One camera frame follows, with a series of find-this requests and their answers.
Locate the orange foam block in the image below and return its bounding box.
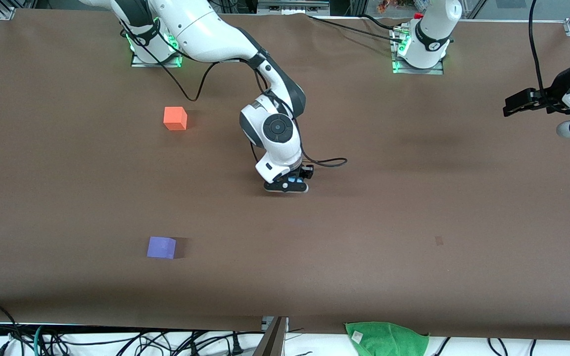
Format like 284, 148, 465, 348
163, 106, 188, 131

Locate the purple foam block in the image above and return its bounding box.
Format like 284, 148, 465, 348
146, 236, 177, 260

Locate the brown table cover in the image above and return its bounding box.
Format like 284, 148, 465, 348
0, 7, 570, 342

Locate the silver box with ports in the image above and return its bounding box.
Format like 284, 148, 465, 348
257, 0, 331, 15

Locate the green microfiber cloth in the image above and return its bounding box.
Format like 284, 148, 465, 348
344, 322, 430, 356

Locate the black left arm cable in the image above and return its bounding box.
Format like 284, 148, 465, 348
528, 0, 565, 115

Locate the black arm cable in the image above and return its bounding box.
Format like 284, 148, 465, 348
528, 0, 565, 115
119, 20, 348, 169

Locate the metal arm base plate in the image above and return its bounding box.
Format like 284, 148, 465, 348
390, 27, 445, 76
131, 19, 188, 68

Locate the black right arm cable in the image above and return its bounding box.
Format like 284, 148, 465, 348
119, 20, 348, 169

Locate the black cable across cover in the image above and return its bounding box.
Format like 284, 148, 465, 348
306, 14, 404, 43

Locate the grey metal post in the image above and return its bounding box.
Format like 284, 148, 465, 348
254, 316, 289, 356

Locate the black power plug cable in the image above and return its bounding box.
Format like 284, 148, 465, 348
226, 331, 244, 355

